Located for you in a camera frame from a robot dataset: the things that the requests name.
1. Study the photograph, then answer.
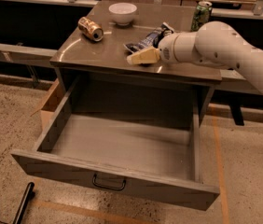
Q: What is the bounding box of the white bowl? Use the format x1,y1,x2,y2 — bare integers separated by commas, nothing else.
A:
108,3,137,26

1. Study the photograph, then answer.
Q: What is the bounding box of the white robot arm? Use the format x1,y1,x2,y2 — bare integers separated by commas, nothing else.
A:
127,21,263,95

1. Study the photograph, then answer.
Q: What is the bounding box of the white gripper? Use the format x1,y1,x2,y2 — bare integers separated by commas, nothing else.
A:
127,34,184,64

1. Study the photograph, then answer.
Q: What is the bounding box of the cardboard box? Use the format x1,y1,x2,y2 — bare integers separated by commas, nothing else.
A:
31,79,64,129

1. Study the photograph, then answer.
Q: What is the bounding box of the grey cabinet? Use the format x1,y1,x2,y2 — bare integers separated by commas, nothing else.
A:
49,0,222,126

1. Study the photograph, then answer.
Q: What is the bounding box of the black drawer handle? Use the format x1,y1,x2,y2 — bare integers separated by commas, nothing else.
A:
92,174,126,191

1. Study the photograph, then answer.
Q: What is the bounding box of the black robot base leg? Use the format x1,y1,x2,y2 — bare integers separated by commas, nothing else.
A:
12,182,35,224

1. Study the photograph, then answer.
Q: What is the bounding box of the blue chip bag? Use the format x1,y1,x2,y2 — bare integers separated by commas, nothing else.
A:
124,22,174,53

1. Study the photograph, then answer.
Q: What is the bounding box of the gold soda can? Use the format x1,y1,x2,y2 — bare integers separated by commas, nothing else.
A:
77,17,104,42

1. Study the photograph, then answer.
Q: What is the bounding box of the green soda can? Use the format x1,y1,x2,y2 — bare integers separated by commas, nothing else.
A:
191,1,213,32

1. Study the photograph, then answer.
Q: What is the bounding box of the open grey top drawer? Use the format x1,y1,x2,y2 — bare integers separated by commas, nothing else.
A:
11,75,219,210

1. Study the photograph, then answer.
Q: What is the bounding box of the grey metal rail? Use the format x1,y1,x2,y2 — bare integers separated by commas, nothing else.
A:
0,44,56,68

